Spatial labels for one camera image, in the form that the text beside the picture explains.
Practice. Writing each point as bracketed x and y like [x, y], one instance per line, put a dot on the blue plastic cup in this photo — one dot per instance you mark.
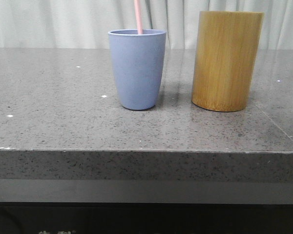
[137, 62]

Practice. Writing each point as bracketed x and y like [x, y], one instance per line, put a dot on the pink chopstick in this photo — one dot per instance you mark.
[138, 16]

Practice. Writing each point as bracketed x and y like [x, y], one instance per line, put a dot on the bamboo cylinder holder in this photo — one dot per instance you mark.
[227, 45]

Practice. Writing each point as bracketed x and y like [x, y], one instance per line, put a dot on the white curtain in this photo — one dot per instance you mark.
[86, 23]

